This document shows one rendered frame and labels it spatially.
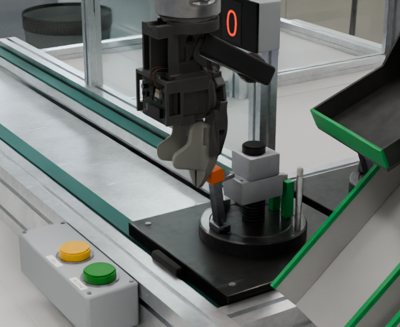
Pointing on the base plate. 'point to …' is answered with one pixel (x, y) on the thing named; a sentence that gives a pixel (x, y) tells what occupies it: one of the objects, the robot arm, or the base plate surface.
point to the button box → (75, 268)
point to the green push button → (99, 273)
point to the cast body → (254, 174)
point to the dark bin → (380, 105)
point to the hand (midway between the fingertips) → (202, 175)
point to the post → (263, 106)
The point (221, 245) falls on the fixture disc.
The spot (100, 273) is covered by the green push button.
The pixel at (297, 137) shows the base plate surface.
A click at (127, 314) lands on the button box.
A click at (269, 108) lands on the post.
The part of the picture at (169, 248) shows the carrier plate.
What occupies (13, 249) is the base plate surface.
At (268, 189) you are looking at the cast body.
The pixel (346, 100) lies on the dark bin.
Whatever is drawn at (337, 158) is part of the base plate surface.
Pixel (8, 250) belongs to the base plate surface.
